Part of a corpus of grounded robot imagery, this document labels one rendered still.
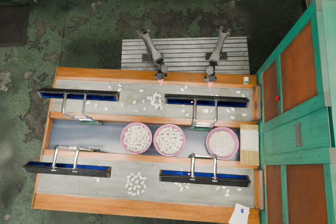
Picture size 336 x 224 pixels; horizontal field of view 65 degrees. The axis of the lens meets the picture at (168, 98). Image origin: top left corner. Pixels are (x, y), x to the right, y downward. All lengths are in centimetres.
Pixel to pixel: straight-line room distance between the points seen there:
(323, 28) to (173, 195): 156
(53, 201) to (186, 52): 172
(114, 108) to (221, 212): 123
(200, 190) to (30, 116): 219
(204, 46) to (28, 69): 222
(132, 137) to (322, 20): 161
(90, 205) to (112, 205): 18
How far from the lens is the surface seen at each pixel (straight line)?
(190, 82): 234
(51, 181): 248
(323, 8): 159
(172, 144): 225
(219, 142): 228
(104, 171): 194
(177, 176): 187
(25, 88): 364
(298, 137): 164
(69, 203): 240
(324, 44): 149
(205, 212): 225
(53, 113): 252
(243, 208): 228
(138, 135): 228
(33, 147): 343
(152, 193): 226
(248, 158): 227
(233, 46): 261
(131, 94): 237
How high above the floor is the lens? 298
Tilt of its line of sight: 75 degrees down
